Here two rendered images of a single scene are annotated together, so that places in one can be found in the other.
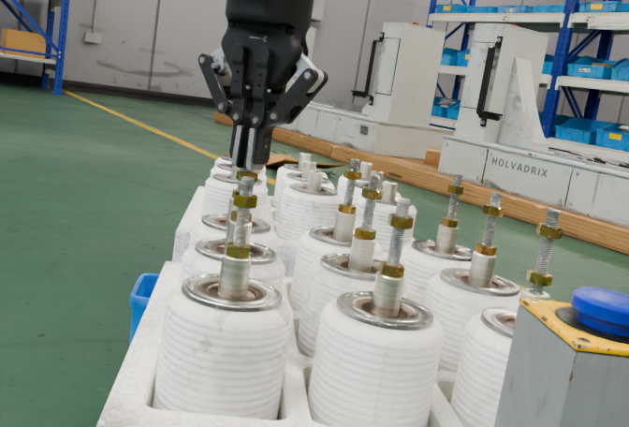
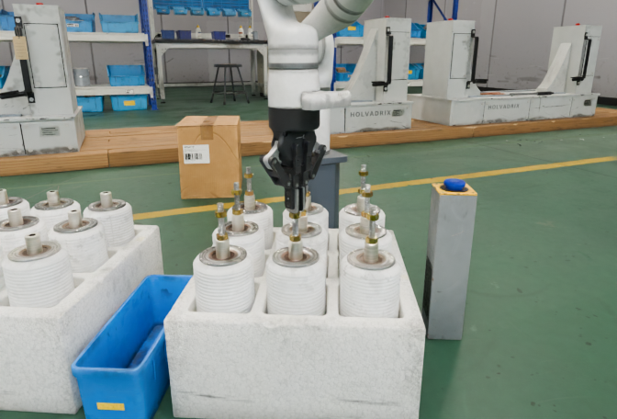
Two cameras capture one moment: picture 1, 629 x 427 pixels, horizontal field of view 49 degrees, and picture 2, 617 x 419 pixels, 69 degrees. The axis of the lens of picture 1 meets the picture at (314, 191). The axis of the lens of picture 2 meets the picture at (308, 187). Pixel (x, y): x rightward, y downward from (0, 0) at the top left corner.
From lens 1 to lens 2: 0.86 m
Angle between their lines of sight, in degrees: 78
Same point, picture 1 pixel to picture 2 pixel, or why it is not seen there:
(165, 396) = (389, 313)
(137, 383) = (383, 321)
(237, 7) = (310, 124)
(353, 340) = (387, 243)
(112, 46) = not seen: outside the picture
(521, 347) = (447, 206)
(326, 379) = not seen: hidden behind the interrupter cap
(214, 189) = (44, 268)
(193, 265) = (314, 272)
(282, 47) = (311, 138)
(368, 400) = not seen: hidden behind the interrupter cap
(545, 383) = (465, 209)
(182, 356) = (396, 290)
